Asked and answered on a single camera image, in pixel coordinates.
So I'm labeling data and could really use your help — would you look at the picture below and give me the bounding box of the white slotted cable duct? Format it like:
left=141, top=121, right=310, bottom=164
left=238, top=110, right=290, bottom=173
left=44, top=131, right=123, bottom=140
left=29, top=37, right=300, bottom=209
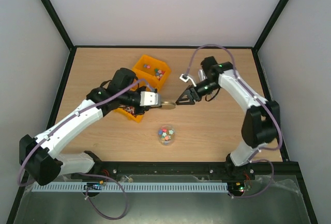
left=31, top=182, right=228, bottom=193

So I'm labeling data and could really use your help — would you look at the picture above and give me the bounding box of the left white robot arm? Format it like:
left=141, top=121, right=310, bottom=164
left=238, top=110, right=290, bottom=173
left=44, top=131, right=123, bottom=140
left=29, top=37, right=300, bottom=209
left=17, top=68, right=161, bottom=187

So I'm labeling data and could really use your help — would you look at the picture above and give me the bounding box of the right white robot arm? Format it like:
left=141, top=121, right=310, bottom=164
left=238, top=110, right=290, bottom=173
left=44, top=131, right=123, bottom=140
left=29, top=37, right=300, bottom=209
left=176, top=56, right=281, bottom=178

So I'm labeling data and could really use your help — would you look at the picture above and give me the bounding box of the white jar lid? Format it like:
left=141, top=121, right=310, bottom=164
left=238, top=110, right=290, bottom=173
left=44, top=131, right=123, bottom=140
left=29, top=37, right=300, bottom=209
left=160, top=101, right=176, bottom=110

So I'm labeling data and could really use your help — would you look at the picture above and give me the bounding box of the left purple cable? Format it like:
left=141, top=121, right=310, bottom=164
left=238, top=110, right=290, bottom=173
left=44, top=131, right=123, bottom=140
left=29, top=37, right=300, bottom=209
left=17, top=79, right=158, bottom=220

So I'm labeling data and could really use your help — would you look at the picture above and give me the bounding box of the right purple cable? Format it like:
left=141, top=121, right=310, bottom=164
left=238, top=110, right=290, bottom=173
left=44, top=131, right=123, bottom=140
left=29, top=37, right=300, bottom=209
left=185, top=43, right=284, bottom=199

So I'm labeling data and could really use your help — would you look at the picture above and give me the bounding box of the metal scoop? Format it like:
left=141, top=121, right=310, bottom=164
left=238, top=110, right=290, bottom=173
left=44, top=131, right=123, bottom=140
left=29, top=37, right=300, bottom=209
left=198, top=69, right=206, bottom=82

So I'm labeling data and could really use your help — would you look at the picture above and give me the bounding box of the clear plastic jar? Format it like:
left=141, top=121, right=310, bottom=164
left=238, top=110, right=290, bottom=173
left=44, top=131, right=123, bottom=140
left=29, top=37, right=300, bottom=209
left=157, top=125, right=176, bottom=145

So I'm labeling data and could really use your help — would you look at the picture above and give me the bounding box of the yellow bin with star candies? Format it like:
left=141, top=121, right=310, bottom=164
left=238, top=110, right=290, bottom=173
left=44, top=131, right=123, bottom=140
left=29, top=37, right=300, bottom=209
left=132, top=55, right=171, bottom=92

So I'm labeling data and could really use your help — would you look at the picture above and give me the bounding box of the yellow bin with lollipops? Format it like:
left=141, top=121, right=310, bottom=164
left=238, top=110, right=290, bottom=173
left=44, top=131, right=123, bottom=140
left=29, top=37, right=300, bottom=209
left=114, top=107, right=143, bottom=123

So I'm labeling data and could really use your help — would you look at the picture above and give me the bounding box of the purple cable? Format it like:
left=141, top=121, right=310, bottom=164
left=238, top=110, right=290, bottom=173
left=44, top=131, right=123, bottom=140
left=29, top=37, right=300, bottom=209
left=17, top=79, right=158, bottom=220
left=185, top=43, right=284, bottom=199

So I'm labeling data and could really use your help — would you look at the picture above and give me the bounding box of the black aluminium frame rail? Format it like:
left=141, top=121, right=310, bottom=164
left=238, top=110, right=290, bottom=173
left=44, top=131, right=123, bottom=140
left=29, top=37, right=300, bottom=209
left=24, top=160, right=300, bottom=182

